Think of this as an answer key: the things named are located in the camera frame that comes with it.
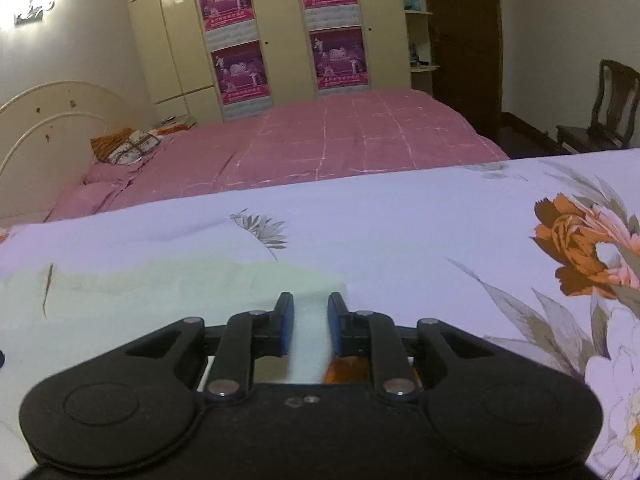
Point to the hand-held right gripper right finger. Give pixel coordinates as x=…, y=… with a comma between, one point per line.
x=334, y=327

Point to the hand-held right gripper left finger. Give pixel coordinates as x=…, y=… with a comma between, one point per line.
x=285, y=327

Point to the cream towel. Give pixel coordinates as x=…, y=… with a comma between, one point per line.
x=175, y=280

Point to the floral white bedsheet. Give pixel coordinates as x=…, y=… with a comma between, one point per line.
x=400, y=220

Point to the pink checked bed cover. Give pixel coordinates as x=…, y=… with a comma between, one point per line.
x=350, y=135

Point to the stack of papers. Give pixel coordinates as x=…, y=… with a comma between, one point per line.
x=175, y=121

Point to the checked white pillow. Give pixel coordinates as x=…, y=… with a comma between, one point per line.
x=132, y=147

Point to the orange striped cloth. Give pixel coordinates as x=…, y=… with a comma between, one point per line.
x=102, y=146

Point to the cream wardrobe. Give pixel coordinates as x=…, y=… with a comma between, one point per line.
x=170, y=50

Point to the cream corner shelf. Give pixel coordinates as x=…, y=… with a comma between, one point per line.
x=417, y=35

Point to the dark wooden door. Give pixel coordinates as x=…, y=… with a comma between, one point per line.
x=465, y=40

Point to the cream bed headboard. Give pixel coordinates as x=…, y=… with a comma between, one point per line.
x=30, y=125

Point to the dark wooden chair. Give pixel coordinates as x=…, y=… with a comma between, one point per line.
x=612, y=105

